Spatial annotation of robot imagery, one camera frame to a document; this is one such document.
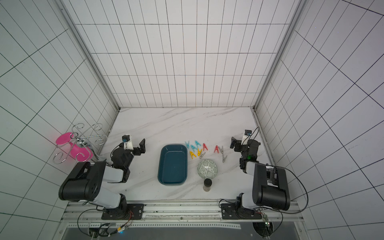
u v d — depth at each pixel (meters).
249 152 0.70
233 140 0.84
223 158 0.92
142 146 0.84
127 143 0.76
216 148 0.96
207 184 0.73
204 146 0.97
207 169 0.86
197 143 0.98
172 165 0.88
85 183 0.44
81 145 0.68
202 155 0.92
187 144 0.98
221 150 0.95
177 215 0.73
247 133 0.78
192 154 0.93
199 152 0.94
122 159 0.70
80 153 0.63
